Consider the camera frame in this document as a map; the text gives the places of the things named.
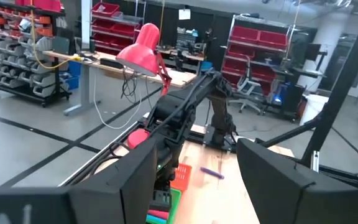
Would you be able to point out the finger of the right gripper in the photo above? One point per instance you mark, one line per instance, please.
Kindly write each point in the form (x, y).
(157, 200)
(166, 200)

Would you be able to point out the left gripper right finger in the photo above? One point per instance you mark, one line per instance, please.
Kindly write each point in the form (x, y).
(275, 193)

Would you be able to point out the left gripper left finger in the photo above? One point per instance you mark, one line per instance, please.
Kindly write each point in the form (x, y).
(120, 193)

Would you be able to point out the pink marker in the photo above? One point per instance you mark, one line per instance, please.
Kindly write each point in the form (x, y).
(158, 214)

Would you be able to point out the blue marker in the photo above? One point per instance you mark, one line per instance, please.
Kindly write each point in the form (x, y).
(154, 221)

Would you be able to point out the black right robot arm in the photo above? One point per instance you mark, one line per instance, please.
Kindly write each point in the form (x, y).
(185, 102)

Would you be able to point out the green plastic basket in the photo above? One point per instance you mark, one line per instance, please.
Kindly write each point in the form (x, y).
(176, 202)

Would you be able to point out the orange plastic basket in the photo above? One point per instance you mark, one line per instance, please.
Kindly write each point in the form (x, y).
(182, 177)

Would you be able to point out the purple marker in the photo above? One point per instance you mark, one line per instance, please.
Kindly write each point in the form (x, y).
(211, 173)

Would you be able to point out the desk with grey legs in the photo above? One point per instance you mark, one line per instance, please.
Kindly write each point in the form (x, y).
(182, 79)

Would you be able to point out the white waste bin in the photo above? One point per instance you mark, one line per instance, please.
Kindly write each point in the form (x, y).
(314, 109)

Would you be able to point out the black computer tower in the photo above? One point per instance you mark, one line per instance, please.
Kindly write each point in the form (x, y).
(287, 99)

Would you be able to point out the white office chair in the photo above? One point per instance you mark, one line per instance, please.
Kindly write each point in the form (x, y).
(244, 88)

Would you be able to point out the red desk lamp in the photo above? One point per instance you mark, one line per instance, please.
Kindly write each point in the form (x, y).
(138, 53)

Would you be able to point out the blue storage bin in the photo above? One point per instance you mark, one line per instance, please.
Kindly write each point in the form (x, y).
(71, 81)

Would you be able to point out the shelf with red bins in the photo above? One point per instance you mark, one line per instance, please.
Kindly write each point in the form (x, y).
(110, 29)

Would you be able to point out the white paper sign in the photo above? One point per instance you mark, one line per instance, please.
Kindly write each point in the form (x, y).
(184, 14)

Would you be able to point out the rack with red bins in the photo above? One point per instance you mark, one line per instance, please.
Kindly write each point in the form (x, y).
(253, 34)

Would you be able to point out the rack with grey bins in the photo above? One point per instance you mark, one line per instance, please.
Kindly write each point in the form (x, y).
(17, 62)

